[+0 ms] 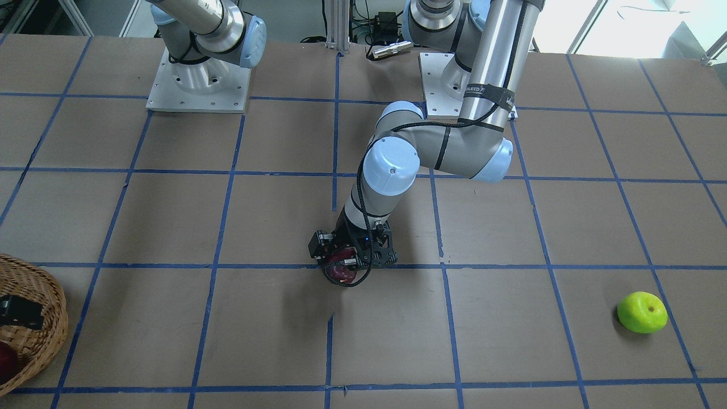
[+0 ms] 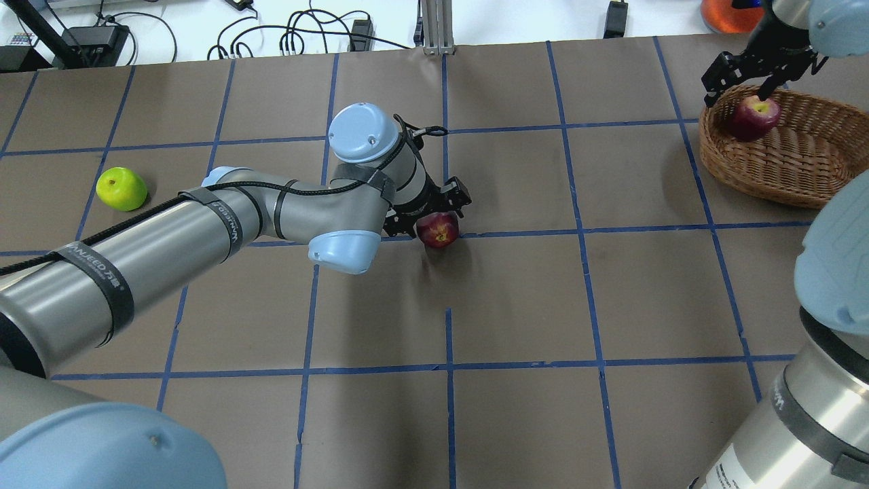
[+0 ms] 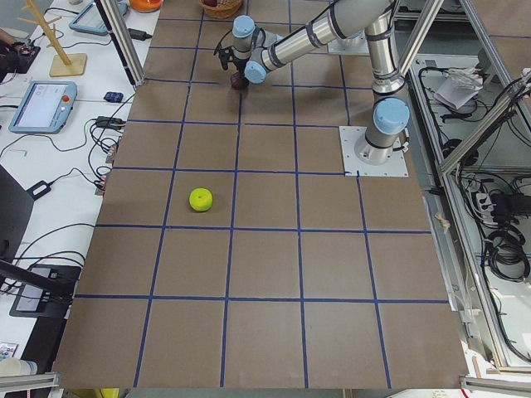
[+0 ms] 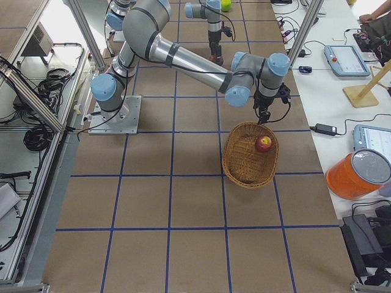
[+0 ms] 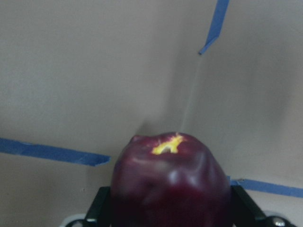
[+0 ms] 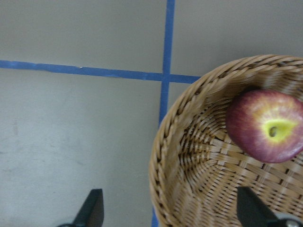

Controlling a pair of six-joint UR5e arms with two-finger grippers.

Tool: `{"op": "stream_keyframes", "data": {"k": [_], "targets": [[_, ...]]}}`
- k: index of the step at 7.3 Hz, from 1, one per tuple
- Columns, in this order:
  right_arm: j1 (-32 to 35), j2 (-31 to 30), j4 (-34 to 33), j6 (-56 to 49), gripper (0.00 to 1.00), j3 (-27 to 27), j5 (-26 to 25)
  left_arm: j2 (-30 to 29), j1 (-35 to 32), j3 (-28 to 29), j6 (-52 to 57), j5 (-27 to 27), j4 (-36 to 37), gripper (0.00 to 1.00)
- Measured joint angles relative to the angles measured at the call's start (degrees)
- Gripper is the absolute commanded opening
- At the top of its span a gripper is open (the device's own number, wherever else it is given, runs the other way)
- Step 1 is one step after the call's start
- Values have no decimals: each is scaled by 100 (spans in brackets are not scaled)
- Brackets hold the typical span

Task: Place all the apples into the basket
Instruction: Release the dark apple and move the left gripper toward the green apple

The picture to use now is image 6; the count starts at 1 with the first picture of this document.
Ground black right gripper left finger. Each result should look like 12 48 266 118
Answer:
59 189 104 227

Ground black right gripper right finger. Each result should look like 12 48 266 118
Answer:
236 186 303 227

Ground light red apple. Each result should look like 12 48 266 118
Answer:
225 89 303 163

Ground woven wicker basket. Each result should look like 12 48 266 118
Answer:
149 55 303 227

